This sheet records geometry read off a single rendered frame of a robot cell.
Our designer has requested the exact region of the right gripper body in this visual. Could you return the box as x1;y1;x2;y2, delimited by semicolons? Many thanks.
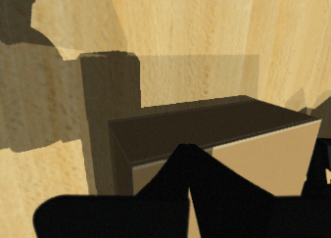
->
305;138;331;195

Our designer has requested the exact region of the brown cardboard box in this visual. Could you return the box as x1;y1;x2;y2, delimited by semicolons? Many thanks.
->
108;100;322;196

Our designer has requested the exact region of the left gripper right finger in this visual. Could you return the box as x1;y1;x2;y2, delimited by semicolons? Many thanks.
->
187;144;331;238

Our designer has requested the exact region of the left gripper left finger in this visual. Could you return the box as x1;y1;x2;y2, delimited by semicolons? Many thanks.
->
32;144;190;238

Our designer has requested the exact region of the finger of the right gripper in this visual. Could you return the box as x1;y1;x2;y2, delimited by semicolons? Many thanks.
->
301;183;329;195

